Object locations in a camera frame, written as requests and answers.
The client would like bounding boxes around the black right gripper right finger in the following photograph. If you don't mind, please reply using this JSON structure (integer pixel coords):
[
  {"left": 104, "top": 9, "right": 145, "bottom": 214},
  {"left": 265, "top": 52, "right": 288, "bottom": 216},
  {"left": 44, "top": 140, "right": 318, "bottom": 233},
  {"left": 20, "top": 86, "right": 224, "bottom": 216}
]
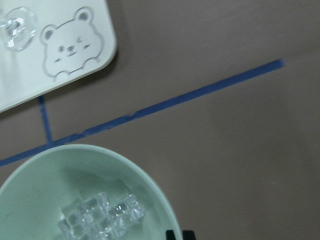
[{"left": 182, "top": 230, "right": 196, "bottom": 240}]

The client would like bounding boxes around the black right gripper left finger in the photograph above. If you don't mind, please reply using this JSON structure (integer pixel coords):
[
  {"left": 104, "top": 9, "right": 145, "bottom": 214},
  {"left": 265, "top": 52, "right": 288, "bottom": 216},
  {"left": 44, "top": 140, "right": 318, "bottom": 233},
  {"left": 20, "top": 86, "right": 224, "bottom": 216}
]
[{"left": 165, "top": 229, "right": 175, "bottom": 240}]

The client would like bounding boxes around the green ceramic bowl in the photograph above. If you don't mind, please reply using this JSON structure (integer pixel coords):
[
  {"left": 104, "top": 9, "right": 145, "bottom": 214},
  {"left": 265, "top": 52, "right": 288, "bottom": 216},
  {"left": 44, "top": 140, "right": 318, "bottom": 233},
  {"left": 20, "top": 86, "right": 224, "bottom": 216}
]
[{"left": 0, "top": 144, "right": 182, "bottom": 240}]

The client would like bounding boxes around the clear ice cube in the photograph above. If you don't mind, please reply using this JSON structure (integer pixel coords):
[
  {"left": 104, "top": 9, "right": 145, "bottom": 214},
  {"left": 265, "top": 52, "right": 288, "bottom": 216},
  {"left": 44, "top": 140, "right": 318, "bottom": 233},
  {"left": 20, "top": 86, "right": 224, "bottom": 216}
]
[
  {"left": 108, "top": 194, "right": 145, "bottom": 229},
  {"left": 76, "top": 192, "right": 110, "bottom": 226}
]

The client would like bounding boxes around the cream bear serving tray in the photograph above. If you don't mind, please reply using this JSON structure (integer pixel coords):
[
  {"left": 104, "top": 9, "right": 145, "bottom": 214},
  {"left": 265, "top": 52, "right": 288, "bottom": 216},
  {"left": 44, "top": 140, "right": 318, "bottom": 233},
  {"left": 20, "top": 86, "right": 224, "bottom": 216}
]
[{"left": 0, "top": 0, "right": 117, "bottom": 112}]

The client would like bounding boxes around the clear wine glass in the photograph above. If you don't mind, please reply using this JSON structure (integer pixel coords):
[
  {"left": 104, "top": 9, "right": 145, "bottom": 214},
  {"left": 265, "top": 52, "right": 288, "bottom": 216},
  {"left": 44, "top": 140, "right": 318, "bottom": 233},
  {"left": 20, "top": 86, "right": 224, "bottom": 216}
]
[{"left": 0, "top": 6, "right": 38, "bottom": 52}]

